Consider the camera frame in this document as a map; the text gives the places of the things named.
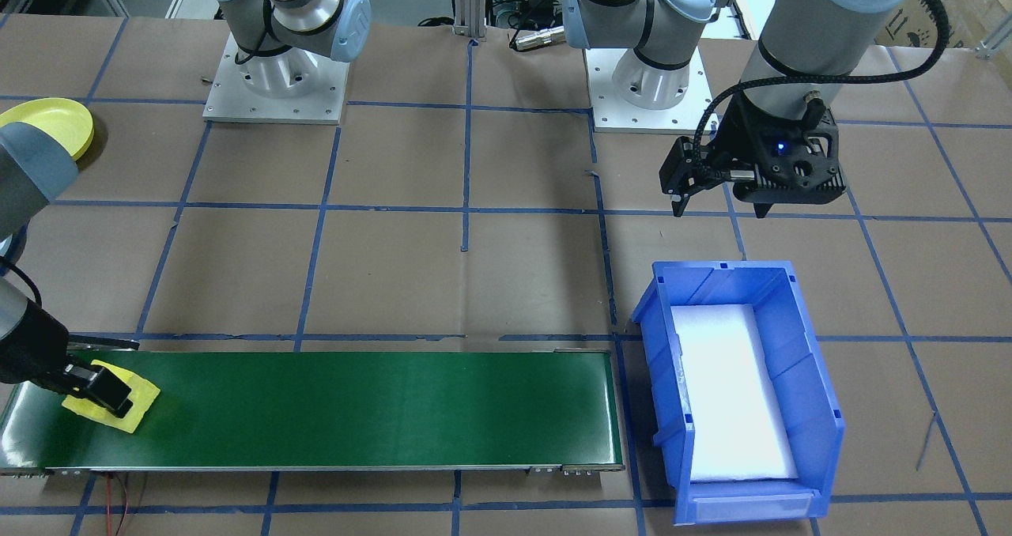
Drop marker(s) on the white foam pad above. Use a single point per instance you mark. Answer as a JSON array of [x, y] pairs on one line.
[[735, 394]]

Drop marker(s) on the black power adapter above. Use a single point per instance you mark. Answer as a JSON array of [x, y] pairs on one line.
[[538, 0]]

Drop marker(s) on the yellow foam block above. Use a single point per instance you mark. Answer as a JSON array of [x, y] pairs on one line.
[[144, 398]]

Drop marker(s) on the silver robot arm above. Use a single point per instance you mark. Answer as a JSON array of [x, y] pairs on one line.
[[285, 14], [822, 30]]

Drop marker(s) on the brown cardboard box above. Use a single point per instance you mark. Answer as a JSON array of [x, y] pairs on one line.
[[968, 6]]

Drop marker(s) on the white square base plate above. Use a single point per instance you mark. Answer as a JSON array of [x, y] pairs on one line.
[[609, 117], [229, 109]]

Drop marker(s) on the yellow round plate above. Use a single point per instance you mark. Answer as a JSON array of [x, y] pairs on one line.
[[47, 125]]

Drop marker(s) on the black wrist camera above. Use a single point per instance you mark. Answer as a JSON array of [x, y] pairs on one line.
[[798, 168]]

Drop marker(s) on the silver metal cylinder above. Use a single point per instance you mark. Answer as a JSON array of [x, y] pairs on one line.
[[538, 38]]

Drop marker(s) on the blue plastic storage bin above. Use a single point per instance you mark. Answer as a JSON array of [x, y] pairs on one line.
[[814, 409]]

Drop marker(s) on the green conveyor belt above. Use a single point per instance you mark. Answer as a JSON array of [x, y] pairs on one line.
[[356, 409]]

